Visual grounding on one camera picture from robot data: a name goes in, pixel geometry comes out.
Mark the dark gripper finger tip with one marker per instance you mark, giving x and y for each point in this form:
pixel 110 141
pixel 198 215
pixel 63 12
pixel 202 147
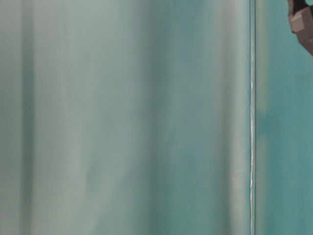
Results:
pixel 300 17

